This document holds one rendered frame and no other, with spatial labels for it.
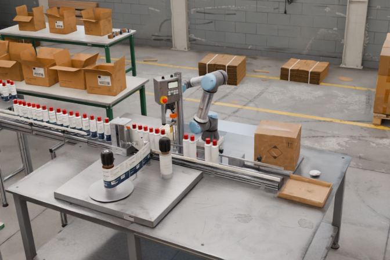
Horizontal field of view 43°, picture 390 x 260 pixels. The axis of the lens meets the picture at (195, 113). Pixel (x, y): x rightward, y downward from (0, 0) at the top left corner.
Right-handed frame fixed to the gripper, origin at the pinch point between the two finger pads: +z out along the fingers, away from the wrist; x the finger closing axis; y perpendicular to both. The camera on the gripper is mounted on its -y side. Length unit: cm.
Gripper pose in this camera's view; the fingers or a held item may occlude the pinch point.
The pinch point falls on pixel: (168, 116)
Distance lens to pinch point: 417.0
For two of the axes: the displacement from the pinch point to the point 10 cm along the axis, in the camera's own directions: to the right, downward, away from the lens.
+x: 4.3, -3.7, 8.2
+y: 9.0, 1.6, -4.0
